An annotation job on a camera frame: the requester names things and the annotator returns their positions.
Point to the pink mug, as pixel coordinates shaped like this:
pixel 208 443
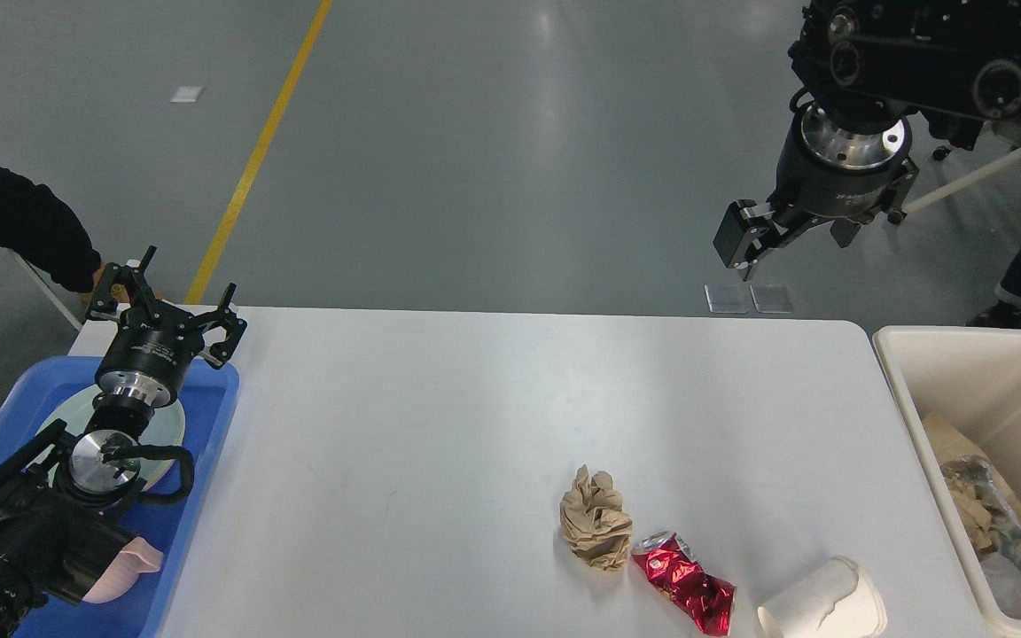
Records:
pixel 136 558

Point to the person in black left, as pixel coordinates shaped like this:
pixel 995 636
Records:
pixel 44 231

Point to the white floor tag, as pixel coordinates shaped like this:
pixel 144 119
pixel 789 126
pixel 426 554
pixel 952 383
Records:
pixel 186 94

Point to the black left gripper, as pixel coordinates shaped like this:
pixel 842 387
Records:
pixel 150 364

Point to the large brown paper bag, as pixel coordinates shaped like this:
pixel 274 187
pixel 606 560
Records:
pixel 953 455

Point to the beige plastic bin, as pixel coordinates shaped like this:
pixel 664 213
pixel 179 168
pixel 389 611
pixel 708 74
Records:
pixel 971 377

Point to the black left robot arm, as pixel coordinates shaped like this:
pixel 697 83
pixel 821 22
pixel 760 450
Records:
pixel 63 495

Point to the crumpled brown paper ball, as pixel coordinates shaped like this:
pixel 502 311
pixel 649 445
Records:
pixel 594 525

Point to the white paper cup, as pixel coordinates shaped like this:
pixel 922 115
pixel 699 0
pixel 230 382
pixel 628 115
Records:
pixel 838 599

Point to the blue plastic tray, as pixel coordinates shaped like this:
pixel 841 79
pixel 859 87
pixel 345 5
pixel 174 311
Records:
pixel 208 398

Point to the tan boot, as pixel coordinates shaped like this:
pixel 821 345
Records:
pixel 117 290

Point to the right clear floor plate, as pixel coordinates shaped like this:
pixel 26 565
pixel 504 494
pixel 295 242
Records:
pixel 771 299

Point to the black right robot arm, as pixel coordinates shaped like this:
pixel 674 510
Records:
pixel 863 68

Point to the left clear floor plate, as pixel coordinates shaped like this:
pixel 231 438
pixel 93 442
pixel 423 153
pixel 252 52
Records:
pixel 723 299

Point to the crushed red can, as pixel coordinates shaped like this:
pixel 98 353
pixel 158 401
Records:
pixel 670 565

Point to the paper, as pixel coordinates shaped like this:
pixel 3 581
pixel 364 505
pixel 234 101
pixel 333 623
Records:
pixel 977 519

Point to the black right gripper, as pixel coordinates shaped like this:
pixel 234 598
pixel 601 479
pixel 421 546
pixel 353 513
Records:
pixel 823 172

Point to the clear floor plate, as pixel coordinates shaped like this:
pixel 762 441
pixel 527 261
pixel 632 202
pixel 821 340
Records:
pixel 771 299
pixel 723 299

